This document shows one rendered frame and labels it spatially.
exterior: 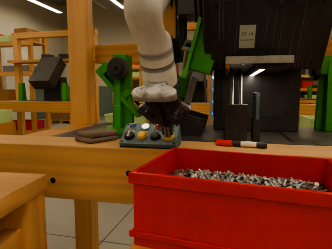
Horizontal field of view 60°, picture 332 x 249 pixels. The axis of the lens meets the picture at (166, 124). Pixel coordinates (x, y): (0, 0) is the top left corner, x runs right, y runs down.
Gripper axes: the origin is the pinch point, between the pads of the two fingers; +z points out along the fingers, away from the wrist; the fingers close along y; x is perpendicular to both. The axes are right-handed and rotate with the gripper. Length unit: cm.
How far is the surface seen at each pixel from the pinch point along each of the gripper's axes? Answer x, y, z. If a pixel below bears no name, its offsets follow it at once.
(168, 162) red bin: 13.3, -2.7, -3.3
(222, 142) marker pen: -3.2, -13.4, 7.0
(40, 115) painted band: -683, 664, 576
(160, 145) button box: 2.5, 1.7, 2.9
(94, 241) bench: -12, 52, 92
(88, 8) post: -81, 52, -3
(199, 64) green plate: -29.4, -5.7, -1.1
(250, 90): -37.5, -22.8, 14.4
